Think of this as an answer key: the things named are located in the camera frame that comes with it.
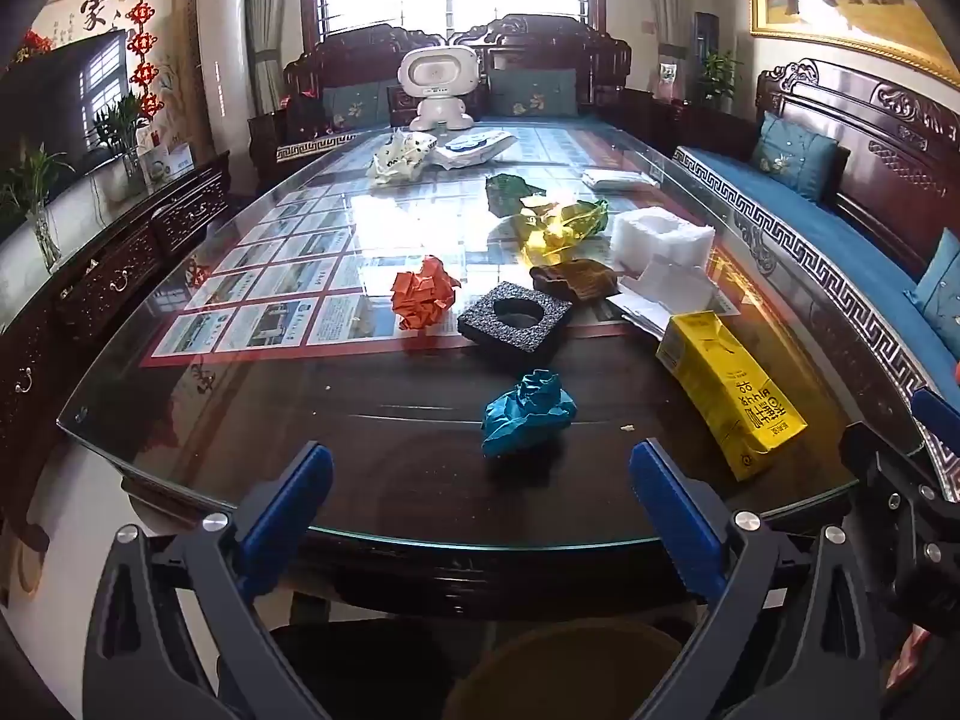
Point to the orange paper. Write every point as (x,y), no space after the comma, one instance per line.
(424,296)

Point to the dark carved wooden sideboard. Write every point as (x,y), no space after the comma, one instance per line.
(112,270)

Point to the teal paper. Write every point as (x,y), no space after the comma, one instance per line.
(525,412)

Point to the white standing air conditioner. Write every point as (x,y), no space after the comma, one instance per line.
(223,67)

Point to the black foam square with hole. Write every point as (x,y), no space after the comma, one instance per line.
(487,326)

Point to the brown wrapper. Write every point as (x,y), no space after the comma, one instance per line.
(577,281)

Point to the white patterned crumpled bag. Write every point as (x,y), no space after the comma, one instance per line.
(397,157)

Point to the yellow carton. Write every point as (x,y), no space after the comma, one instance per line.
(720,382)

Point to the white foam block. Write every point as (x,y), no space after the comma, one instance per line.
(675,247)

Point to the carved wooden sofa blue seat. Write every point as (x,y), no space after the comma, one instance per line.
(862,180)

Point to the white paper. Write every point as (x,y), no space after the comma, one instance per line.
(667,292)

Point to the white tissue box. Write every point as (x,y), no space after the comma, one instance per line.
(166,163)

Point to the red knot ornament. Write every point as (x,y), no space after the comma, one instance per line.
(142,75)

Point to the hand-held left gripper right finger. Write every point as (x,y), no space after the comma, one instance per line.
(671,517)

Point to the white robot toy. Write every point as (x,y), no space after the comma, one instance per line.
(439,75)

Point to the teal embroidered cushion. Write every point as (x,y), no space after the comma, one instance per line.
(352,105)
(795,156)
(941,292)
(534,92)

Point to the green crumpled wrapper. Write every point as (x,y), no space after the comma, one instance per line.
(510,193)

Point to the red flower decoration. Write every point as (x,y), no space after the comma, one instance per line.
(36,45)

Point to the yellow crumpled foil wrapper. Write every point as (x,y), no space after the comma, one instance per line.
(555,236)

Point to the black television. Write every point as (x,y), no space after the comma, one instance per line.
(52,112)

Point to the green plant in white pot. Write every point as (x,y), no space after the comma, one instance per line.
(120,127)

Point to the small potted green plant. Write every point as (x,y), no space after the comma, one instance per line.
(720,75)

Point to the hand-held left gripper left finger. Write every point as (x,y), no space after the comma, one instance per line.
(289,510)

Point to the person's right forearm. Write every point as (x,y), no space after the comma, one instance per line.
(911,656)

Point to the green plant in glass vase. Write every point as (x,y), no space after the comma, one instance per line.
(41,232)

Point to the carved dark wooden table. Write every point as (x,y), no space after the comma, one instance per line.
(450,577)

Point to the flat white plastic bag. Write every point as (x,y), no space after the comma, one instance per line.
(472,148)

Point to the framed calligraphy picture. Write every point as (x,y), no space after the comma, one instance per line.
(90,7)

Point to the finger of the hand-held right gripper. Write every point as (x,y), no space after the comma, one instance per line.
(936,420)
(877,465)

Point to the tan plastic bin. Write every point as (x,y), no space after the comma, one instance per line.
(570,667)

